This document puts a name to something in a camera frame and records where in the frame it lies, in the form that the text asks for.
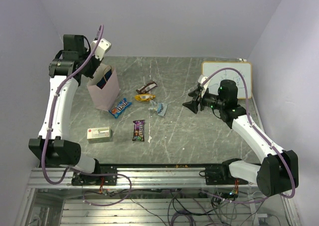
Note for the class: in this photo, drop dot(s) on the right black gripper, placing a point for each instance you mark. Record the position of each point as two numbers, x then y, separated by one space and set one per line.
193 105

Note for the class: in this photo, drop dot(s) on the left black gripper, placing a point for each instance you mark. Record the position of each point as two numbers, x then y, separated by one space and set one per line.
97 61

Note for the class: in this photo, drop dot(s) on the blue Burts chips bag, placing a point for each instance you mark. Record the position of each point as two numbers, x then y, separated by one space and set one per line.
104 79

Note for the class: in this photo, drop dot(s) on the pink paper bag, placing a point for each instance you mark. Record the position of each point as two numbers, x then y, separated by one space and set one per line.
103 99

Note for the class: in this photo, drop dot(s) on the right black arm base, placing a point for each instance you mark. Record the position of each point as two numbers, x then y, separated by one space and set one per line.
220 175

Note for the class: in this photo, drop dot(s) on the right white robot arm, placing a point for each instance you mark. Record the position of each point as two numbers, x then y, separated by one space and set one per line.
278 169

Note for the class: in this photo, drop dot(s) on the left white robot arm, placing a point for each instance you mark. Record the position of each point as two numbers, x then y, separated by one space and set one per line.
52 145

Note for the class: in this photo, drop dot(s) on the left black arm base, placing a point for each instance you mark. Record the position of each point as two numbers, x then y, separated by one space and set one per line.
109 177

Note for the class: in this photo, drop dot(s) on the light blue snack wrapper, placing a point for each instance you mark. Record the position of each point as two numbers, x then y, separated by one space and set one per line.
158 107

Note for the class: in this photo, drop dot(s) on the brown chocolate bar wrapper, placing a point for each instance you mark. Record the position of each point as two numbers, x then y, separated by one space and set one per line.
147 87

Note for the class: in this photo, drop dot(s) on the blue M&Ms packet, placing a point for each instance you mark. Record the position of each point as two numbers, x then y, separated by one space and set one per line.
120 108

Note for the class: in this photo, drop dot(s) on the yellow M&Ms packet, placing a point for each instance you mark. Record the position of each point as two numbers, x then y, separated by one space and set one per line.
144 97

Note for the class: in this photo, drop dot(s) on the purple M&Ms packet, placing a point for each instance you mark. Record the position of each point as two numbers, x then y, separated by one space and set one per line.
139 132

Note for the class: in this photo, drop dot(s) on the white cardboard box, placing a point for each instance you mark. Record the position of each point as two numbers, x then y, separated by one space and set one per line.
99 135

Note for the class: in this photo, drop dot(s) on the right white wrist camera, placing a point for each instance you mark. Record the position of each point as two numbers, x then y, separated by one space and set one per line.
203 81

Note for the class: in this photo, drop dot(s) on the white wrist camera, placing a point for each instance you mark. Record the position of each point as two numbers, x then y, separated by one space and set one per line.
102 48
203 81

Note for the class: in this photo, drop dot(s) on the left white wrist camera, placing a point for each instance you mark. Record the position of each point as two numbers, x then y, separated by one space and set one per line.
102 48

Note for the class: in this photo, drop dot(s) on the aluminium frame rail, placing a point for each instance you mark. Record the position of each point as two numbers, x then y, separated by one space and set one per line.
141 178

